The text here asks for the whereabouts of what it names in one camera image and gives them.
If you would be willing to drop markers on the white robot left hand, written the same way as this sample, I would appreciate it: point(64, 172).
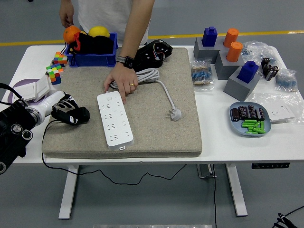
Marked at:
point(53, 102)

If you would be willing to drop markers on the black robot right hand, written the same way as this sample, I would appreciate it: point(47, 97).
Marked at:
point(286, 223)

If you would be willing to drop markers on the person's left hand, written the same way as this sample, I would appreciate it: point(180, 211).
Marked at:
point(123, 79)

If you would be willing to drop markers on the person's right hand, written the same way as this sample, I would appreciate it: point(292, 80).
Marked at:
point(66, 15)

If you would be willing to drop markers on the black plug adapter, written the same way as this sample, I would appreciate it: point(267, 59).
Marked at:
point(83, 115)

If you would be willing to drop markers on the white power strip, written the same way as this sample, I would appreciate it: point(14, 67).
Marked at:
point(116, 128)

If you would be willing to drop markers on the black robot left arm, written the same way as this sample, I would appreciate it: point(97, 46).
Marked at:
point(12, 137)

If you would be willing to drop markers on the person's right forearm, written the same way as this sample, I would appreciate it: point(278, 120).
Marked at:
point(66, 2)

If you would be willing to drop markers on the person's left forearm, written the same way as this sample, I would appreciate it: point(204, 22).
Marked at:
point(135, 31)

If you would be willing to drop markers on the black wristwatch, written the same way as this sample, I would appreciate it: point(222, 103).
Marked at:
point(128, 62)

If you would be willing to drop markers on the orange fruit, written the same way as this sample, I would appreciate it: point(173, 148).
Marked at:
point(70, 34)

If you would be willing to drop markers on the large colourful puzzle cube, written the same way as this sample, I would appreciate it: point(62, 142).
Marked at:
point(54, 72)

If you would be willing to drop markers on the yellow lemon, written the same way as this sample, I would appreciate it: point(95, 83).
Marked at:
point(98, 31)

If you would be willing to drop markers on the purple tray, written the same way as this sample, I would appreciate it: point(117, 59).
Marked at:
point(23, 82)

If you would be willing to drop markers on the blue plastic bin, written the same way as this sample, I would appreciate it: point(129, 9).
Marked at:
point(92, 60)

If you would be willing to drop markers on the black pouch red trim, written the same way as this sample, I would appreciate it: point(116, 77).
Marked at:
point(95, 45)

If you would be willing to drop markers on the small colourful puzzle cube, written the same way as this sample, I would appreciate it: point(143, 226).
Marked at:
point(59, 58)

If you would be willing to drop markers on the grey-brown mat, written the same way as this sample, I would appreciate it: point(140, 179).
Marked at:
point(147, 133)

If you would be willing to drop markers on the black table control panel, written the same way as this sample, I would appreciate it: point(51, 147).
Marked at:
point(270, 165)

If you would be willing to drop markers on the white table leg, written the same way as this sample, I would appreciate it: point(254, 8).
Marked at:
point(69, 194)
point(236, 190)

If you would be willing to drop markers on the bag of blue resistors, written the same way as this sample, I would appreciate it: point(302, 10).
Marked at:
point(286, 82)
point(256, 51)
point(202, 76)

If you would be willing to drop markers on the grey block holder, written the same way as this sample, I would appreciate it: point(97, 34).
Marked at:
point(224, 69)
point(237, 90)
point(204, 53)

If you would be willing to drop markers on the blue square peg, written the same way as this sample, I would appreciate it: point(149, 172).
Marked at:
point(209, 36)
point(247, 72)

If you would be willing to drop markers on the blue-grey plate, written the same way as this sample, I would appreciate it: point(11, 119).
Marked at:
point(236, 129)

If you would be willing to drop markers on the orange cylinder peg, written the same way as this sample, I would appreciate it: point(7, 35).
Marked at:
point(234, 52)
point(230, 36)

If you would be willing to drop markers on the clear plastic bag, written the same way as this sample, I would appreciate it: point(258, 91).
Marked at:
point(261, 99)

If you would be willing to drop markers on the white wall switch panel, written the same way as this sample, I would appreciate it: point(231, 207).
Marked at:
point(26, 91)
point(42, 86)

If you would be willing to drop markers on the metal bracket under table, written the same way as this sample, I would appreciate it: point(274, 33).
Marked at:
point(204, 172)

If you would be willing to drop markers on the white wall socket panel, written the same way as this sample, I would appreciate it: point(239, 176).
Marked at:
point(280, 113)

